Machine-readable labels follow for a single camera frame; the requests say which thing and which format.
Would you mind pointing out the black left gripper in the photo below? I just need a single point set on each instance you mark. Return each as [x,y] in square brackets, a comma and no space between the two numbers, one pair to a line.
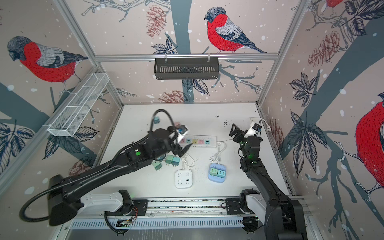
[178,148]

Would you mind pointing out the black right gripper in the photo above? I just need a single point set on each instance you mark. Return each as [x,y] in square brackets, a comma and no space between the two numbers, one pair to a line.
[238,131]

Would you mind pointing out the white multicolour power strip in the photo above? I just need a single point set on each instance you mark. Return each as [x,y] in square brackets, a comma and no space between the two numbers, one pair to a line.
[199,141]

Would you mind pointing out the blue square socket cube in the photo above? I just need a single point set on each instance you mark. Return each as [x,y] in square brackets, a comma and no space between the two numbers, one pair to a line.
[215,178]

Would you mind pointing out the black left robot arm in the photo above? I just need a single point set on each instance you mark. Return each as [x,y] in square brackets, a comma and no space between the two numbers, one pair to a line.
[64,199]

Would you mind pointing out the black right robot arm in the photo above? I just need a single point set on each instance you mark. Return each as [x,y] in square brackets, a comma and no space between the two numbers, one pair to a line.
[282,217]

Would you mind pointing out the teal plug adapter right cluster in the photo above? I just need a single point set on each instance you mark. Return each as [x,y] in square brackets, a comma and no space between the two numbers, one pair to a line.
[176,161]

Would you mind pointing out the teal plug adapter cluster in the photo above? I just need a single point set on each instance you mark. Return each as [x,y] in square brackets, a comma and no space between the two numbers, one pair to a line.
[161,158]
[176,161]

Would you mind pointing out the green plug adapter middle cluster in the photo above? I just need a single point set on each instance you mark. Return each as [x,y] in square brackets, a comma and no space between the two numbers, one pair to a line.
[169,159]

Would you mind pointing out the teal plug adapter left cluster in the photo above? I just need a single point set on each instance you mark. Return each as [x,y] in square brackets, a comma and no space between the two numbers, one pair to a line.
[161,158]

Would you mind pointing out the green plug adapter low cluster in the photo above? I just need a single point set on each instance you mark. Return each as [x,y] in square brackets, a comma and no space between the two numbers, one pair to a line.
[157,165]

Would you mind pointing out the white square socket cube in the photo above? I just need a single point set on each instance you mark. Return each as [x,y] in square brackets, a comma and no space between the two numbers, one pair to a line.
[183,179]

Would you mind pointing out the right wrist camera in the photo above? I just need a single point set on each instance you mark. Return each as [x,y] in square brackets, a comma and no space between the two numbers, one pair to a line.
[254,130]

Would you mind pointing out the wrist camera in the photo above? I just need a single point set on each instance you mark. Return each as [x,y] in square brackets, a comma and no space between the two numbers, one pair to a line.
[182,131]
[254,130]

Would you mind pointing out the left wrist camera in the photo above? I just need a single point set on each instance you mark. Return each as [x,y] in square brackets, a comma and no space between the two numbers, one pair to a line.
[182,131]

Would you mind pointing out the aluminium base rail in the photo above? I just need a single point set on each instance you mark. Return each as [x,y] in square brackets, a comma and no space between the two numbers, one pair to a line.
[122,205]

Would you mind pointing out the black wire basket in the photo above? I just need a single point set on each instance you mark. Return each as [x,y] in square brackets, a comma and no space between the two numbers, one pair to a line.
[187,68]

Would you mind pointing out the white mesh wall shelf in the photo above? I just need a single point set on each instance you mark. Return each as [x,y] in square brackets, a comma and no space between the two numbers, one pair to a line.
[81,102]

